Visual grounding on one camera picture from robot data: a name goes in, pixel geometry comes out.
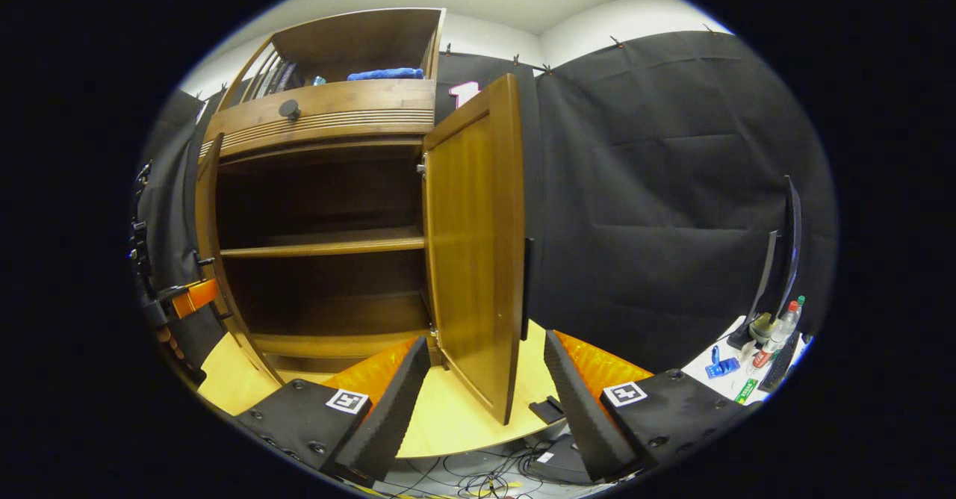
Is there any black keyboard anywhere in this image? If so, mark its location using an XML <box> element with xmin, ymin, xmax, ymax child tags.
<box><xmin>758</xmin><ymin>331</ymin><xmax>800</xmax><ymax>394</ymax></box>

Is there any small black block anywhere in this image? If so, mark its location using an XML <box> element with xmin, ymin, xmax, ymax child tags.
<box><xmin>529</xmin><ymin>396</ymin><xmax>566</xmax><ymax>425</ymax></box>

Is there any wooden drawer with black knob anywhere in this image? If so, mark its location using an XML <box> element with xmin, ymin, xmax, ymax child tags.
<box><xmin>198</xmin><ymin>79</ymin><xmax>436</xmax><ymax>162</ymax></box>

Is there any black device box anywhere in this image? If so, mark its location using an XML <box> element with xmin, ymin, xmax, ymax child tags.
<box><xmin>523</xmin><ymin>433</ymin><xmax>591</xmax><ymax>485</ymax></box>

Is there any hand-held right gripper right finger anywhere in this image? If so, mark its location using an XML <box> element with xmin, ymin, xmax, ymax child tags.
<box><xmin>543</xmin><ymin>331</ymin><xmax>751</xmax><ymax>483</ymax></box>

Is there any white side table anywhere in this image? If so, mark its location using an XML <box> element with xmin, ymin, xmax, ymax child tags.
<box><xmin>681</xmin><ymin>312</ymin><xmax>811</xmax><ymax>410</ymax></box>

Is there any blue folded towel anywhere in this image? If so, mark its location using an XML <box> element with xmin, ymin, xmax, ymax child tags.
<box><xmin>347</xmin><ymin>67</ymin><xmax>425</xmax><ymax>82</ymax></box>

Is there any tangle of black cables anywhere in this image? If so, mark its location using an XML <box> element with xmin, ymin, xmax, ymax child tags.
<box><xmin>358</xmin><ymin>443</ymin><xmax>598</xmax><ymax>499</ymax></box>

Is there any clear bottle with red cap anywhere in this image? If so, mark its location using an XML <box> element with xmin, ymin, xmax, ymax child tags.
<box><xmin>751</xmin><ymin>301</ymin><xmax>800</xmax><ymax>369</ymax></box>

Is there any black computer monitor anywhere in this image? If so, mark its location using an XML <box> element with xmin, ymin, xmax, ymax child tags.
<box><xmin>728</xmin><ymin>176</ymin><xmax>804</xmax><ymax>350</ymax></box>

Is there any small blue plastic object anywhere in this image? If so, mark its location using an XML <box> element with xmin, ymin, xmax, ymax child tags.
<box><xmin>704</xmin><ymin>346</ymin><xmax>740</xmax><ymax>379</ymax></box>

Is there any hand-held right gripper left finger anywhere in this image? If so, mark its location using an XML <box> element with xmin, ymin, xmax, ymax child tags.
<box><xmin>235</xmin><ymin>337</ymin><xmax>432</xmax><ymax>485</ymax></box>

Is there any wooden double-door shoe cabinet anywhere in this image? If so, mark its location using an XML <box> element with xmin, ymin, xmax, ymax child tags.
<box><xmin>194</xmin><ymin>7</ymin><xmax>449</xmax><ymax>384</ymax></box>

